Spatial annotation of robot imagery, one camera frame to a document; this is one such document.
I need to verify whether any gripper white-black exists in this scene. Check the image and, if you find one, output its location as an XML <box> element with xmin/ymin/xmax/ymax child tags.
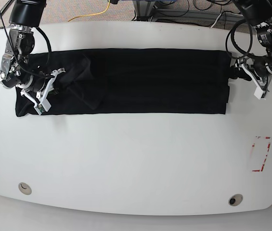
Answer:
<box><xmin>229</xmin><ymin>56</ymin><xmax>272</xmax><ymax>100</ymax></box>
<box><xmin>20</xmin><ymin>68</ymin><xmax>65</xmax><ymax>115</ymax></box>

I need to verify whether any black t-shirt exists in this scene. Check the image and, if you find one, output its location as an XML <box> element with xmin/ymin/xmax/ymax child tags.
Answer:
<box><xmin>14</xmin><ymin>48</ymin><xmax>234</xmax><ymax>118</ymax></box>

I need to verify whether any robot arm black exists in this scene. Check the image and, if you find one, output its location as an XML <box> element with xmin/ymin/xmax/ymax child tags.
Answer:
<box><xmin>226</xmin><ymin>0</ymin><xmax>272</xmax><ymax>99</ymax></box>
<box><xmin>0</xmin><ymin>0</ymin><xmax>65</xmax><ymax>115</ymax></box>

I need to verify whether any red tape rectangle marking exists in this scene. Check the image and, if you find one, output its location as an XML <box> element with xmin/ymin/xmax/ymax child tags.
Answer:
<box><xmin>249</xmin><ymin>136</ymin><xmax>272</xmax><ymax>172</ymax></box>

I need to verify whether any left table grommet hole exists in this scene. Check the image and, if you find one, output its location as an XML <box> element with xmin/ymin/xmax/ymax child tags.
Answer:
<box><xmin>18</xmin><ymin>182</ymin><xmax>32</xmax><ymax>195</ymax></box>

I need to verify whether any table grommet hole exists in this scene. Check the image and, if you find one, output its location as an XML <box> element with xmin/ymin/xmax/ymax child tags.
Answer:
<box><xmin>228</xmin><ymin>194</ymin><xmax>243</xmax><ymax>206</ymax></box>
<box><xmin>18</xmin><ymin>182</ymin><xmax>32</xmax><ymax>195</ymax></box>

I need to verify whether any right table grommet hole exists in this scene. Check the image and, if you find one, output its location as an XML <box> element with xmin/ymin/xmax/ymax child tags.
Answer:
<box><xmin>228</xmin><ymin>194</ymin><xmax>243</xmax><ymax>206</ymax></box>

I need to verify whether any yellow cable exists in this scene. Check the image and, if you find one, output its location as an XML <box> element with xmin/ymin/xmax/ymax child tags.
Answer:
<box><xmin>67</xmin><ymin>0</ymin><xmax>110</xmax><ymax>22</ymax></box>

